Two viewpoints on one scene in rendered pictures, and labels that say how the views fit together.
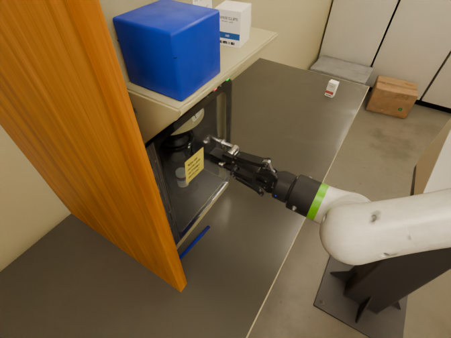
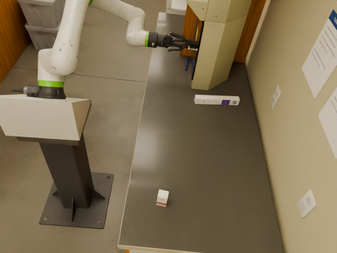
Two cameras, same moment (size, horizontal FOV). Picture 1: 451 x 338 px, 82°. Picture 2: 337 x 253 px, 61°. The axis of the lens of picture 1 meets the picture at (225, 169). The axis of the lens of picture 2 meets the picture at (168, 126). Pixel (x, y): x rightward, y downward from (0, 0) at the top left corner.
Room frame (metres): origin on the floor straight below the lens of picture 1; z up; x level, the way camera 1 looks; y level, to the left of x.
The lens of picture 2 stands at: (1.75, -0.94, 2.14)
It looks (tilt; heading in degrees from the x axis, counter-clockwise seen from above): 48 degrees down; 145
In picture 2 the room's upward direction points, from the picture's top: 8 degrees clockwise
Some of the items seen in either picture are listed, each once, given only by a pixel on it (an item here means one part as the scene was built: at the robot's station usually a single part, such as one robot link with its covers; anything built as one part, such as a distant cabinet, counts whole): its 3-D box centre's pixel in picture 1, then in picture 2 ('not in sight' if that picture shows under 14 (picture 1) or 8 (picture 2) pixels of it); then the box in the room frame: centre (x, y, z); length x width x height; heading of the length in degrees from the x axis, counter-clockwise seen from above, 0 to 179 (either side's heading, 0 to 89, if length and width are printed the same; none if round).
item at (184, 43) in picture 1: (172, 48); not in sight; (0.37, 0.08, 1.56); 0.10 x 0.10 x 0.09; 58
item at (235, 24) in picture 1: (232, 24); not in sight; (0.52, -0.01, 1.54); 0.05 x 0.05 x 0.06; 66
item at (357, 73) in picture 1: (337, 81); not in sight; (2.81, -1.31, 0.17); 0.60 x 0.42 x 0.33; 56
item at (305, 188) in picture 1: (303, 193); (153, 40); (0.39, -0.19, 1.20); 0.12 x 0.06 x 0.09; 148
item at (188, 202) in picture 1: (201, 167); (196, 41); (0.48, 0.07, 1.19); 0.30 x 0.01 x 0.40; 148
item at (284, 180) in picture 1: (274, 182); (165, 41); (0.42, -0.13, 1.20); 0.09 x 0.07 x 0.08; 58
